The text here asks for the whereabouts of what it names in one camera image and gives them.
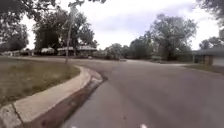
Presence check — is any grass strip across road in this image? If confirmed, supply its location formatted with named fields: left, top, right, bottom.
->
left=184, top=63, right=224, bottom=76

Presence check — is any grey asphalt road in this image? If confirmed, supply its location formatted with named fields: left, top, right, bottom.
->
left=13, top=55, right=224, bottom=128

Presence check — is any large dark tree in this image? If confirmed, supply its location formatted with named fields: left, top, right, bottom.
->
left=0, top=0, right=59, bottom=53

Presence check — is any broad tree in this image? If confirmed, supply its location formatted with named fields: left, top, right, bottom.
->
left=149, top=13, right=198, bottom=62

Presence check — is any tall tree behind pole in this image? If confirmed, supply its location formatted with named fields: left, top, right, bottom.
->
left=32, top=9, right=100, bottom=55

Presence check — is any house with dark roof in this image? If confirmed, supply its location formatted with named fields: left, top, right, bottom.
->
left=191, top=47, right=224, bottom=68

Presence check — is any pole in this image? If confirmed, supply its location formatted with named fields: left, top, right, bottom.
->
left=64, top=5, right=78, bottom=65

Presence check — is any row of trees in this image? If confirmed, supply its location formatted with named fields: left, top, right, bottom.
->
left=95, top=38, right=158, bottom=61

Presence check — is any concrete kerb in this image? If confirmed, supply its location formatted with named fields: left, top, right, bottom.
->
left=0, top=64, right=105, bottom=128

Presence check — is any low house with wide roof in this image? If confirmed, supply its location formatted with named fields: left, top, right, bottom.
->
left=56, top=45, right=98, bottom=57

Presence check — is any grass verge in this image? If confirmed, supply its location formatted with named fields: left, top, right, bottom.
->
left=0, top=57, right=81, bottom=108

